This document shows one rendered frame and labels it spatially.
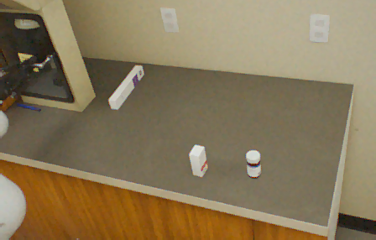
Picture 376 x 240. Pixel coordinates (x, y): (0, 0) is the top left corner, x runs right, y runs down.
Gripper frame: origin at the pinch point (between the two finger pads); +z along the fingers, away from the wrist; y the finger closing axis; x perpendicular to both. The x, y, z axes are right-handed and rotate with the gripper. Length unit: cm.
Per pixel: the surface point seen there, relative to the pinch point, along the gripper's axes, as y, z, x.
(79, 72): -10.4, 12.2, -10.8
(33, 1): 24.8, 3.1, -11.2
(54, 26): 12.6, 8.1, -11.0
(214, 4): 3, 49, -58
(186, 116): -26, 13, -56
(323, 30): -5, 48, -101
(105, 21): -6.6, 48.7, -2.1
